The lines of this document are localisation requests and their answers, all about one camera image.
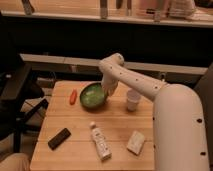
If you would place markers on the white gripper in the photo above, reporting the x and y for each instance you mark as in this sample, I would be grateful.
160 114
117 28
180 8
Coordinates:
109 85

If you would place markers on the green ceramic bowl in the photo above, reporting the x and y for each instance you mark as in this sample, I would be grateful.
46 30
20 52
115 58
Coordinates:
93 96

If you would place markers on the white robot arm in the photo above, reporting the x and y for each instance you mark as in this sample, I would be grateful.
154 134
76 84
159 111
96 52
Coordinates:
180 142

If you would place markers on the white paper cup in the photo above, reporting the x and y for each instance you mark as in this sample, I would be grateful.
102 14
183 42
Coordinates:
132 99

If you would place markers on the wooden table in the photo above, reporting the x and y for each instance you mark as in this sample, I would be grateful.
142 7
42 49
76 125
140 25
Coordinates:
110 138

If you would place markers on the white bottle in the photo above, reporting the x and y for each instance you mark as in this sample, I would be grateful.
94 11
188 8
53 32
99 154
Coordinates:
100 142

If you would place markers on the beige sponge block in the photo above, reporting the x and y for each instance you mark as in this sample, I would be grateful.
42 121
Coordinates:
136 142

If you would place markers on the black rectangular bar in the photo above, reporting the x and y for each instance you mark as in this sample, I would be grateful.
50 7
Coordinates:
58 139

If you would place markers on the black chair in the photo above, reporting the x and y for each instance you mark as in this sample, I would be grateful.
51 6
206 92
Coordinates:
17 84

